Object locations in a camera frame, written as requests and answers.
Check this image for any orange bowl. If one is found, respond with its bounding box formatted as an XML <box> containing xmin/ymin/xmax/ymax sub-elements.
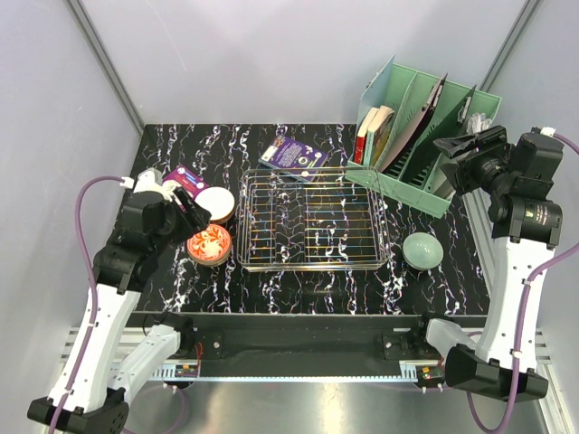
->
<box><xmin>195</xmin><ymin>186</ymin><xmax>235</xmax><ymax>218</ymax></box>

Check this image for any aluminium frame rail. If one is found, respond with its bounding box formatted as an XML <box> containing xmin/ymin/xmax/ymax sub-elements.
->
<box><xmin>58</xmin><ymin>325</ymin><xmax>555</xmax><ymax>385</ymax></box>

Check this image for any purple rabbit picture book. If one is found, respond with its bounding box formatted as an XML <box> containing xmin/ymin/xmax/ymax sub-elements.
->
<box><xmin>162</xmin><ymin>165</ymin><xmax>210</xmax><ymax>199</ymax></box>

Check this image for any pink clipboard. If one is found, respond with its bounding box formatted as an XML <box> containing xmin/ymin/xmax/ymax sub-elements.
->
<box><xmin>377</xmin><ymin>72</ymin><xmax>448</xmax><ymax>174</ymax></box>

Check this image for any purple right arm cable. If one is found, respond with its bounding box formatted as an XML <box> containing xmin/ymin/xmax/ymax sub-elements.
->
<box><xmin>465</xmin><ymin>133</ymin><xmax>579</xmax><ymax>434</ymax></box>

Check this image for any wire dish rack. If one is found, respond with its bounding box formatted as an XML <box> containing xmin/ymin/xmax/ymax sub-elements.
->
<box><xmin>236</xmin><ymin>166</ymin><xmax>389</xmax><ymax>272</ymax></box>

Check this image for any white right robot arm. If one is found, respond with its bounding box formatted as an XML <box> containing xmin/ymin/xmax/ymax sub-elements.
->
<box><xmin>410</xmin><ymin>127</ymin><xmax>564</xmax><ymax>401</ymax></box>

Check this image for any red spine book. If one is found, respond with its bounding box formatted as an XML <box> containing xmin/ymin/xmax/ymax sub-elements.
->
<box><xmin>354</xmin><ymin>133</ymin><xmax>366</xmax><ymax>165</ymax></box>

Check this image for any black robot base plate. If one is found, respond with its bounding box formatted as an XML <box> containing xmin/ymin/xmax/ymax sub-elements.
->
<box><xmin>168</xmin><ymin>313</ymin><xmax>442</xmax><ymax>382</ymax></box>

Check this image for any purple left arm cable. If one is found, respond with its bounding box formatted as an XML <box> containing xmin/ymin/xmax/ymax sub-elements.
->
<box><xmin>47</xmin><ymin>175</ymin><xmax>191</xmax><ymax>434</ymax></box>

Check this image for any cream paperback book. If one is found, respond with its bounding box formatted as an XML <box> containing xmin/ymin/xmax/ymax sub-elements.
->
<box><xmin>357</xmin><ymin>105</ymin><xmax>394</xmax><ymax>166</ymax></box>

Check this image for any dark purple paperback book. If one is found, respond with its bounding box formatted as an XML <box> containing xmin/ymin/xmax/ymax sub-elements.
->
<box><xmin>258</xmin><ymin>135</ymin><xmax>328</xmax><ymax>182</ymax></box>

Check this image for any pale green upturned bowl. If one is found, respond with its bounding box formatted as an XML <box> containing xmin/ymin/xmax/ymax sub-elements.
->
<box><xmin>403</xmin><ymin>232</ymin><xmax>444</xmax><ymax>270</ymax></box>

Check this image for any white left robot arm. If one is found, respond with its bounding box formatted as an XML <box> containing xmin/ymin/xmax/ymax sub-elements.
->
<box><xmin>27</xmin><ymin>168</ymin><xmax>210</xmax><ymax>433</ymax></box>

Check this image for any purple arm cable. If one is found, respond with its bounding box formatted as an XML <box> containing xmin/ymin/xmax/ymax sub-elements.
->
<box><xmin>47</xmin><ymin>175</ymin><xmax>191</xmax><ymax>434</ymax></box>
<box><xmin>465</xmin><ymin>133</ymin><xmax>579</xmax><ymax>434</ymax></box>

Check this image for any dark green clipboard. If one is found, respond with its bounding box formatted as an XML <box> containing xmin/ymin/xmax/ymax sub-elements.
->
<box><xmin>401</xmin><ymin>86</ymin><xmax>477</xmax><ymax>184</ymax></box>

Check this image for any red white floral bowl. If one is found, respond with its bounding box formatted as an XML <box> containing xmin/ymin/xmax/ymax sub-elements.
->
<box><xmin>186</xmin><ymin>224</ymin><xmax>232</xmax><ymax>259</ymax></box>

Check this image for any mint green file organizer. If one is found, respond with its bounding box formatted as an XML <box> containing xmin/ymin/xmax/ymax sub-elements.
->
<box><xmin>347</xmin><ymin>60</ymin><xmax>501</xmax><ymax>218</ymax></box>

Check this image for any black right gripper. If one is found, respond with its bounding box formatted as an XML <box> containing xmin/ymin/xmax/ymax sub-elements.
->
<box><xmin>433</xmin><ymin>124</ymin><xmax>516</xmax><ymax>197</ymax></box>

